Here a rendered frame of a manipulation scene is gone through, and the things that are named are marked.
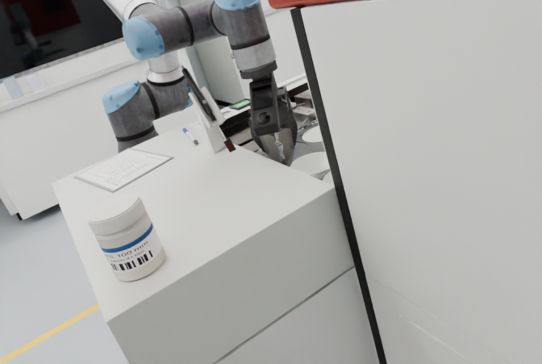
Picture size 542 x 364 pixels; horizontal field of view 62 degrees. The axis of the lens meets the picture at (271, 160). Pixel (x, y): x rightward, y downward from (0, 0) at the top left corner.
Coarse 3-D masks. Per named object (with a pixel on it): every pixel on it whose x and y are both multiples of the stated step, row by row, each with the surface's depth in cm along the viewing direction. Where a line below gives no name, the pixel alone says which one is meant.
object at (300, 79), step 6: (294, 78) 130; (300, 78) 129; (282, 84) 128; (288, 84) 127; (294, 84) 124; (300, 84) 122; (228, 108) 121; (246, 108) 116; (228, 114) 116; (234, 114) 115; (198, 120) 118; (192, 126) 115; (198, 126) 114
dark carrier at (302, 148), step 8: (280, 144) 104; (296, 144) 101; (304, 144) 100; (312, 144) 98; (320, 144) 97; (280, 152) 100; (296, 152) 98; (304, 152) 96; (312, 152) 95; (312, 176) 85; (320, 176) 84
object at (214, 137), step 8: (192, 96) 87; (208, 96) 88; (200, 104) 87; (200, 112) 86; (216, 112) 87; (200, 120) 90; (208, 120) 86; (216, 120) 87; (224, 120) 87; (208, 128) 89; (216, 128) 90; (208, 136) 90; (216, 136) 91; (208, 144) 92; (216, 144) 91; (224, 144) 92; (216, 152) 91
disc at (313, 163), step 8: (320, 152) 94; (296, 160) 93; (304, 160) 92; (312, 160) 91; (320, 160) 90; (296, 168) 90; (304, 168) 89; (312, 168) 88; (320, 168) 87; (328, 168) 86
